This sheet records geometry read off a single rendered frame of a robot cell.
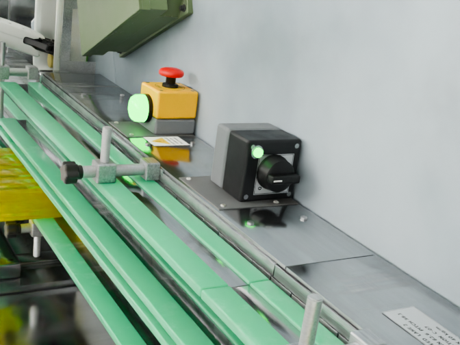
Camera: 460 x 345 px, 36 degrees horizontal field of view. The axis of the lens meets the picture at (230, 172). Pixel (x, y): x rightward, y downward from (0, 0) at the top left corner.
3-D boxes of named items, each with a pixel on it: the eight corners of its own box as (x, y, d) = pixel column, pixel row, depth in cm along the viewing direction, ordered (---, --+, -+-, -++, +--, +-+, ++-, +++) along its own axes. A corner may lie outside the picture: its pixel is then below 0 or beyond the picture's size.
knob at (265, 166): (284, 187, 89) (299, 197, 87) (253, 189, 87) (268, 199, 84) (289, 153, 88) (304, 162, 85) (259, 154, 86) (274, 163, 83)
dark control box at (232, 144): (263, 177, 97) (209, 181, 93) (272, 122, 95) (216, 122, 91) (296, 199, 91) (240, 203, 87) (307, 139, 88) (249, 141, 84)
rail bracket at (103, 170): (152, 172, 99) (57, 177, 92) (157, 122, 97) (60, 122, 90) (163, 183, 96) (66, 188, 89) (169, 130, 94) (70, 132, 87)
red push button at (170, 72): (152, 85, 114) (155, 65, 112) (175, 86, 116) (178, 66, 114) (163, 92, 110) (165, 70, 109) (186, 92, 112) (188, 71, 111)
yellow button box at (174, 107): (178, 122, 120) (137, 122, 116) (183, 79, 117) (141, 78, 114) (196, 134, 114) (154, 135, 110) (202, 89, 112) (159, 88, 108)
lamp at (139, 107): (140, 118, 115) (123, 118, 113) (143, 90, 113) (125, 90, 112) (151, 125, 111) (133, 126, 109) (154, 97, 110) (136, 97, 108)
